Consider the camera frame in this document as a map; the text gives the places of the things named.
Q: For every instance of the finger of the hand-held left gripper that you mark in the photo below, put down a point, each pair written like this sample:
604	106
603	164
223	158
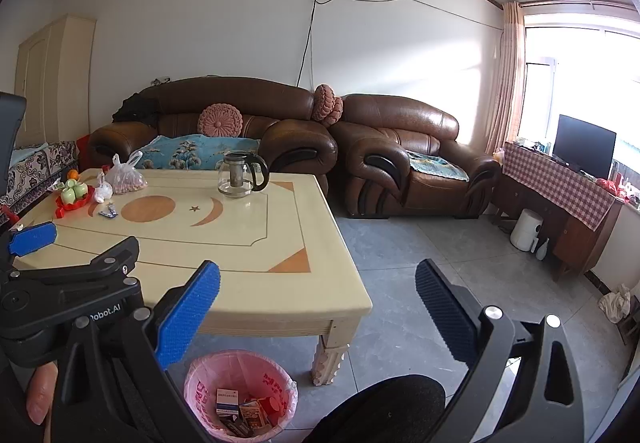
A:
32	239
100	265

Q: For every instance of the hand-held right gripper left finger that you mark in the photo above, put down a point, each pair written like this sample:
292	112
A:
187	310

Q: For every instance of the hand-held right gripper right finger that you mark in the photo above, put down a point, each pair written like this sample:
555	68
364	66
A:
445	310

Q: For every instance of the pink lined trash bin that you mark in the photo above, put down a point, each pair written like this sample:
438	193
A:
200	388

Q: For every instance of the large white blue medicine box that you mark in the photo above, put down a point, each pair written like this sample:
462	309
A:
227	402

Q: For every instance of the black carton box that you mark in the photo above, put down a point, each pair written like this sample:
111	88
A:
235	427

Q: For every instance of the red paper cup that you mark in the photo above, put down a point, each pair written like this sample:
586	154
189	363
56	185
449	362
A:
271	405

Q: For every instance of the person's left hand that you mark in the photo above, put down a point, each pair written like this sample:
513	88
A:
42	395

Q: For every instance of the small red object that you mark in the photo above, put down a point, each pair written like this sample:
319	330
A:
9	214

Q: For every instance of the red plastic tray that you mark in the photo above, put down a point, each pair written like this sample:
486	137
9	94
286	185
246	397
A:
75	208

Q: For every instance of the blue white sachets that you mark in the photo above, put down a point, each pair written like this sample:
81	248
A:
108	211

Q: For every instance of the green ceramic cup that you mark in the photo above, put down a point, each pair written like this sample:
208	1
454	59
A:
68	195
81	190

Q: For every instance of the small white plastic bag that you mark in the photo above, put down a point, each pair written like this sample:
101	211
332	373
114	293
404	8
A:
102	190

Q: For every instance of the patterned bed blanket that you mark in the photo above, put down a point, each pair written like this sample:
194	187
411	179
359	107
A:
45	163

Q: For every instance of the clear bag of nuts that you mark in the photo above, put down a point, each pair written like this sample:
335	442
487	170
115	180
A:
127	178

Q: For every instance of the cream coffee table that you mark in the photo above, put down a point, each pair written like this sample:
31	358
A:
250	233

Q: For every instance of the red bag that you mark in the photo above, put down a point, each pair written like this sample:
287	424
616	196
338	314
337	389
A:
84	148

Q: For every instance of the white cylindrical appliance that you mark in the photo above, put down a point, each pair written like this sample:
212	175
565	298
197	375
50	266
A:
526	230

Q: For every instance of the white bottles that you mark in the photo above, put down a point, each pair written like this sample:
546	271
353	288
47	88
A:
541	249

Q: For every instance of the person's right leg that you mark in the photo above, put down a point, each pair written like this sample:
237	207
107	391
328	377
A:
380	408

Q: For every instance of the black panel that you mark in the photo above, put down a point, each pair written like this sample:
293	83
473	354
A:
11	123

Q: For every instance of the brown wooden cabinet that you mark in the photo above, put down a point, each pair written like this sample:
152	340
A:
530	198

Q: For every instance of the teal armchair seat cover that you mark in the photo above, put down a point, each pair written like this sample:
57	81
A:
437	167

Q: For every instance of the blue floral sofa blanket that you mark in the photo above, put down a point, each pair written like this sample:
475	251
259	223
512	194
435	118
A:
195	153

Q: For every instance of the black clothing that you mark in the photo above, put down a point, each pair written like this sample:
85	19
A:
134	110

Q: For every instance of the cream wardrobe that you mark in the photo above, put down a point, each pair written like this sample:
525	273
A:
55	78

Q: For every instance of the white cloth on floor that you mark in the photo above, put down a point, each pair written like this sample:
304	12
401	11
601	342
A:
615	303

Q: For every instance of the red chequered tablecloth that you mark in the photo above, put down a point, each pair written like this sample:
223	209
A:
560	183

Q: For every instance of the round pink flat cushion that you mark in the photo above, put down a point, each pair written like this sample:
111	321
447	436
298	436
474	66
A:
220	119

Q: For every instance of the brown leather armchair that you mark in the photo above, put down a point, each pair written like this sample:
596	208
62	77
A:
400	123

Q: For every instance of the red item on cabinet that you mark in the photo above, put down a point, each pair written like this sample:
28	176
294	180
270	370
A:
607	187

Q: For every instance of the brown leather sofa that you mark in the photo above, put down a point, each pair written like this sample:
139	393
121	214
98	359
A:
225	95

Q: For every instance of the black monitor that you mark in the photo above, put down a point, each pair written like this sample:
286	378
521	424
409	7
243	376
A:
584	143

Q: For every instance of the round pink knitted cushion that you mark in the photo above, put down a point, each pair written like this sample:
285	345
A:
327	105

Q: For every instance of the beige curtain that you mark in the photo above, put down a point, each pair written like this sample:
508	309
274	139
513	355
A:
506	78

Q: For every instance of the window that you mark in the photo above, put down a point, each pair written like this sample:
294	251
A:
580	73

